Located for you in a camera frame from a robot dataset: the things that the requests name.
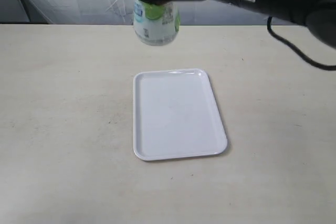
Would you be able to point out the white backdrop curtain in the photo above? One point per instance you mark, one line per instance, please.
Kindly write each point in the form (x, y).
(120, 12)

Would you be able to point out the white rectangular plastic tray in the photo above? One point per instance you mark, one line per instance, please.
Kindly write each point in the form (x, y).
(175, 115)

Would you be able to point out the green white yogurt cup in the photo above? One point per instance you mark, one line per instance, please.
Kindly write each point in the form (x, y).
(156, 25)

